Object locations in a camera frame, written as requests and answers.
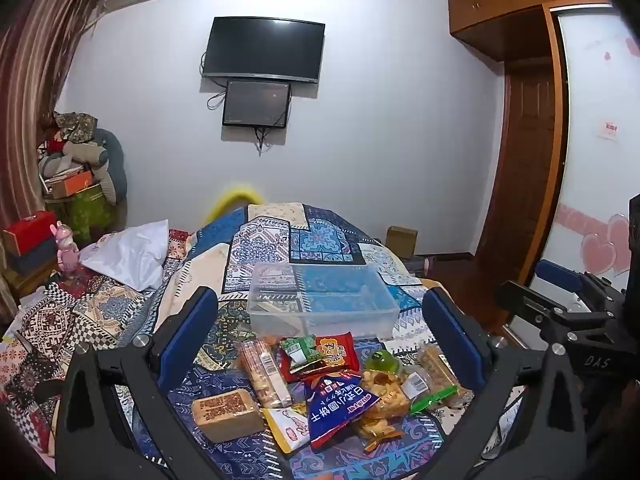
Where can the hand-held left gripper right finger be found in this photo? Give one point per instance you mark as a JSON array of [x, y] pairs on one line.
[[452, 330]]

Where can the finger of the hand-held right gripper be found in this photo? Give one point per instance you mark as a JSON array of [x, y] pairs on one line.
[[540, 310], [557, 272]]

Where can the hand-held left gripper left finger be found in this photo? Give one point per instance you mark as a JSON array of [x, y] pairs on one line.
[[192, 325]]

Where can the green-edged peanut bar packet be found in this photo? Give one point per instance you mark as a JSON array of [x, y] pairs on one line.
[[435, 377]]

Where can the rice cracker packet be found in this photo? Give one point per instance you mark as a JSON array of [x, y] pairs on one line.
[[262, 375]]

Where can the brown cake packet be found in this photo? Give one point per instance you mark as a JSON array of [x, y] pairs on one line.
[[227, 412]]

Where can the orange fried snack packet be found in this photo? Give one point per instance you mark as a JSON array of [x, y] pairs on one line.
[[385, 402]]

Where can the clear plastic container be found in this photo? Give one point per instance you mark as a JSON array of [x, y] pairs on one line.
[[325, 300]]

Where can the blue biscuit packet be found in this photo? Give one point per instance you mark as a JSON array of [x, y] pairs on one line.
[[340, 410]]

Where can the yellow white snack packet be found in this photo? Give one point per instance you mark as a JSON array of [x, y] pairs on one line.
[[287, 430]]

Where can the pink heart sticker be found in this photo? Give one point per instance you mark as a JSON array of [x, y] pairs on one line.
[[600, 255]]

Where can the green jelly cup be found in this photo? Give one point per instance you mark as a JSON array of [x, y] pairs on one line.
[[382, 362]]

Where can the white pillow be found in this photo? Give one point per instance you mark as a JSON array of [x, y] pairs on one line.
[[127, 255]]

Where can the brown cardboard box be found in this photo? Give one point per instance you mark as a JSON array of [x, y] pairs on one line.
[[401, 241]]

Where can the brown wooden door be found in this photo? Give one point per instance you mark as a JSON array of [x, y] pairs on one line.
[[525, 170]]

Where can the green snack packet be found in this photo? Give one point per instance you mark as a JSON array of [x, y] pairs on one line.
[[300, 352]]

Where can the red snack packet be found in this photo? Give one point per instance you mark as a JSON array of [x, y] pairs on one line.
[[340, 352]]

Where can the red patterned bedsheet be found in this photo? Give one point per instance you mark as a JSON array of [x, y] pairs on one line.
[[55, 320]]

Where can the yellow plastic object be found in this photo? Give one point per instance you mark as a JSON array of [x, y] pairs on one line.
[[239, 195]]

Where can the blue patchwork blanket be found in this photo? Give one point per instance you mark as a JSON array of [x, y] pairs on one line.
[[310, 240]]

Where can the pink rabbit toy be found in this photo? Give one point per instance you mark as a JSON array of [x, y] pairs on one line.
[[66, 250]]

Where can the green box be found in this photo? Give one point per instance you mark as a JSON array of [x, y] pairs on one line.
[[87, 215]]

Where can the white paper sticker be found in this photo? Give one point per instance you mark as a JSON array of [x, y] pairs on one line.
[[610, 128]]

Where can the dark grey box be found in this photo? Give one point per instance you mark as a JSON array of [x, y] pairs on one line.
[[32, 259]]

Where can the red box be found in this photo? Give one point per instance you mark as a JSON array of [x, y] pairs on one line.
[[30, 232]]

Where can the orange cardboard box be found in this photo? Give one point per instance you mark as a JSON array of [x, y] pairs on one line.
[[70, 183]]

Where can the wooden wardrobe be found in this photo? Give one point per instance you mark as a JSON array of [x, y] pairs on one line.
[[590, 85]]

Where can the pile of clothes and boxes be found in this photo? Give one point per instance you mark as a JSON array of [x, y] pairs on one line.
[[82, 155]]

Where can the dark patterned cloth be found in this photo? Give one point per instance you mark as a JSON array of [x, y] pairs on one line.
[[75, 126]]

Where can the striped brown curtain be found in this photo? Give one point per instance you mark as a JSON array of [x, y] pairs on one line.
[[35, 85]]

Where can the small black wall monitor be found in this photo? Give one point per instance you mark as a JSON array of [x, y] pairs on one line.
[[256, 104]]

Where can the black wall television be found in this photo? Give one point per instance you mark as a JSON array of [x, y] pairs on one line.
[[262, 50]]

